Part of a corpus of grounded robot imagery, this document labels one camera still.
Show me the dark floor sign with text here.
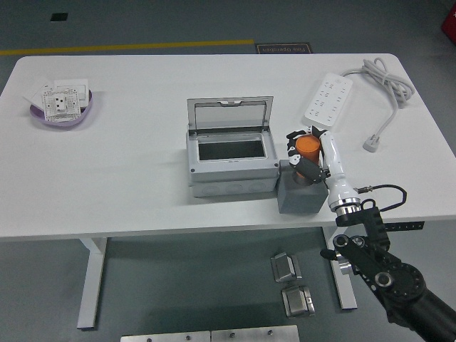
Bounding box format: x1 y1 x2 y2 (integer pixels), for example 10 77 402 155
254 43 313 56

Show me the robot right hand white black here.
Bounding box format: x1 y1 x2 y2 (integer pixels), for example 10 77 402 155
285 125 358 211

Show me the grey cube with round hole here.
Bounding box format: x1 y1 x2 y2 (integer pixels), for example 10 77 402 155
276 158 329 215

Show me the red object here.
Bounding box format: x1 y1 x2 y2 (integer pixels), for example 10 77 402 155
440 6 456 37

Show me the white power strip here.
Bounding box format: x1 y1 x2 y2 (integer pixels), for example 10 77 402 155
302 72 353 133

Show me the white printed socket panel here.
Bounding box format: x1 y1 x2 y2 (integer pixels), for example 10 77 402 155
39 86 80 123

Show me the orange cylinder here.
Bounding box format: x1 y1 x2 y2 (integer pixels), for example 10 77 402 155
292 136 323 181

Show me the white table leg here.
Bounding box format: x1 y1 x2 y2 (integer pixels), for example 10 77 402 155
77 237 108 329
322 226 358 311

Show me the purple bowl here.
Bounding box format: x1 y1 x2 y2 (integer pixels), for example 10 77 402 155
28 88 94 130

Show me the grey junction box clear lid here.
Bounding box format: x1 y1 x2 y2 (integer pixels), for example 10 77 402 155
186 95 280 199

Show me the white switch plate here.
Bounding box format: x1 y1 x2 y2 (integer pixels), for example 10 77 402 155
53 78 90 108

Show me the large metal floor block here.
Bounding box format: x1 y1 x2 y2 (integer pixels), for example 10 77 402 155
281 284 316 318

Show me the small metal floor block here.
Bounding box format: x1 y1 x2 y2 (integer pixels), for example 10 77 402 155
269 252 303 284

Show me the grey power cord with plug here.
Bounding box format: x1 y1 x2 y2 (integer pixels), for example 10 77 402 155
340 58 416 153

